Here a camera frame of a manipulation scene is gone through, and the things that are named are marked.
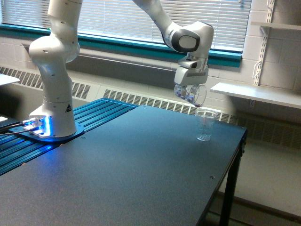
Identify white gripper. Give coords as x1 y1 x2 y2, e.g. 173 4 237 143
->
174 53 208 94

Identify clear cup with beads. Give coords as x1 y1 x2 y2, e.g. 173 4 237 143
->
174 84 207 108

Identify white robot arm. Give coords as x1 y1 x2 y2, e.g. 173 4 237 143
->
24 0 214 139

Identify empty clear plastic cup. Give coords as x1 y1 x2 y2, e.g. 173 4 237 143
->
195 108 218 141

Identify teal window sill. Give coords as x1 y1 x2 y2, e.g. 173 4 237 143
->
0 24 242 68

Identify white window blinds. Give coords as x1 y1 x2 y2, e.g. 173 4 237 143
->
1 0 251 52

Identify baseboard radiator grille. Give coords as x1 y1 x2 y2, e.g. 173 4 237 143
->
0 66 301 149

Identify black table leg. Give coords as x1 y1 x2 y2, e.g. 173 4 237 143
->
219 131 247 226

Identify white table corner left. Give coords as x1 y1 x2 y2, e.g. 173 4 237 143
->
0 74 20 86

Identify white lower wall shelf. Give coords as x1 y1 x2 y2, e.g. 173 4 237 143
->
210 82 301 109

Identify white wall shelf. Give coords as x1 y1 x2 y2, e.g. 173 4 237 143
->
251 22 301 31
210 82 301 109

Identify white upper wall shelf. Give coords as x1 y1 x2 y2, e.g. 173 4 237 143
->
251 22 301 31

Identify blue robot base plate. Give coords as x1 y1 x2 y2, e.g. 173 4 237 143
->
18 123 84 144

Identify white shelf bracket rail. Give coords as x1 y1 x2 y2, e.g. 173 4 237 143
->
252 0 275 86

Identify black cable at base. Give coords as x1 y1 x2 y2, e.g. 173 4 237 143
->
0 121 29 135

